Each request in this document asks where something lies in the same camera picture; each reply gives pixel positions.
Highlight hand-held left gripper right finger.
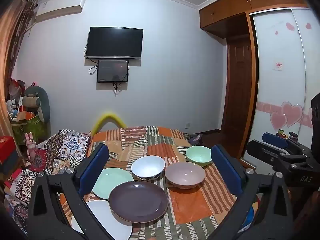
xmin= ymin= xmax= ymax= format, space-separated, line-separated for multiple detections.
xmin=210 ymin=144 xmax=297 ymax=240

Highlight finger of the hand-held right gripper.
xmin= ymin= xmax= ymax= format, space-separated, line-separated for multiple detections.
xmin=262 ymin=132 xmax=312 ymax=157
xmin=246 ymin=139 xmax=288 ymax=172

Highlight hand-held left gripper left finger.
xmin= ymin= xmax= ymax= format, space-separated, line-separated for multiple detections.
xmin=26 ymin=144 xmax=118 ymax=240

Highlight green plate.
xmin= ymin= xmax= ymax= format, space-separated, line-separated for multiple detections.
xmin=92 ymin=167 xmax=135 ymax=201

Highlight green bowl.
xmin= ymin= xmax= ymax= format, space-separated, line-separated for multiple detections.
xmin=185 ymin=146 xmax=214 ymax=167

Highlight pink bowl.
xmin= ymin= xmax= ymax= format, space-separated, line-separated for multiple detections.
xmin=164 ymin=162 xmax=206 ymax=190

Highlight white plate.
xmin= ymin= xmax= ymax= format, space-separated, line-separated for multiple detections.
xmin=71 ymin=200 xmax=134 ymax=240

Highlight white bowl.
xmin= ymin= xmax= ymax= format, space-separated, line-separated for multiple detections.
xmin=131 ymin=155 xmax=166 ymax=182

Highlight purple plate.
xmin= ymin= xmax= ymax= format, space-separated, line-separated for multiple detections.
xmin=108 ymin=181 xmax=169 ymax=224

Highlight checkered patterned blanket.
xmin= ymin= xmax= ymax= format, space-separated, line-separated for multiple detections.
xmin=4 ymin=129 xmax=92 ymax=232

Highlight yellow foam tube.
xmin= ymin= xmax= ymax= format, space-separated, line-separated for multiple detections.
xmin=91 ymin=110 xmax=127 ymax=134

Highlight brown wooden door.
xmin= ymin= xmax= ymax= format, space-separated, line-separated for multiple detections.
xmin=221 ymin=39 xmax=253 ymax=141

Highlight orange striped patchwork blanket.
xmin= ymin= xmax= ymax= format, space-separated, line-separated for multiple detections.
xmin=57 ymin=126 xmax=261 ymax=240

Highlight pink rabbit figure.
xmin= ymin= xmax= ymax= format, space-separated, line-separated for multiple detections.
xmin=25 ymin=132 xmax=37 ymax=161

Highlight green bag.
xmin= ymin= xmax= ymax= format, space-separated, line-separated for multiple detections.
xmin=11 ymin=116 xmax=48 ymax=145

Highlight wooden wardrobe with white doors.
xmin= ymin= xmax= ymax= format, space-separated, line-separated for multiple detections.
xmin=199 ymin=0 xmax=320 ymax=171

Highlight grey plush toy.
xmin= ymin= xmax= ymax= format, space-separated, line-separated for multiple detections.
xmin=23 ymin=85 xmax=51 ymax=123

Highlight red box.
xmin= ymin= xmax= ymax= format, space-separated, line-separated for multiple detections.
xmin=0 ymin=135 xmax=16 ymax=166

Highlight brown dried twigs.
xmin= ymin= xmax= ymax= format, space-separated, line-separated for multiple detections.
xmin=9 ymin=0 xmax=38 ymax=81

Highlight white air conditioner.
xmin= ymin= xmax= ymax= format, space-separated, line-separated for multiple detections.
xmin=34 ymin=0 xmax=87 ymax=23

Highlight black monitor cable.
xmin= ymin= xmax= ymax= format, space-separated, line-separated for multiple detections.
xmin=88 ymin=64 xmax=120 ymax=97

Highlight small black wall monitor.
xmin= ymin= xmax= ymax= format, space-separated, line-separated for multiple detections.
xmin=97 ymin=59 xmax=129 ymax=83

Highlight black wall television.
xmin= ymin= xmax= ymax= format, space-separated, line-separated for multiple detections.
xmin=85 ymin=26 xmax=144 ymax=60

